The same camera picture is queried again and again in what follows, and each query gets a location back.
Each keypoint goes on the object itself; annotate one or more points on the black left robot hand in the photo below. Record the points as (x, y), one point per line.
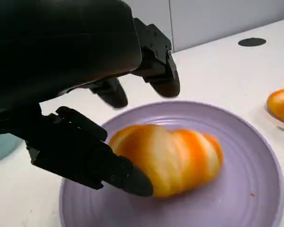
(61, 47)

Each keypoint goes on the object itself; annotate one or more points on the pale green mug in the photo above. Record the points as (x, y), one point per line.
(2, 149)

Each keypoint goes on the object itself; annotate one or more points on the lilac plate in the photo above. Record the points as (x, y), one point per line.
(239, 189)

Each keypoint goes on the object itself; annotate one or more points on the orange and white bread roll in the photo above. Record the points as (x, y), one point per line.
(175, 158)
(282, 105)

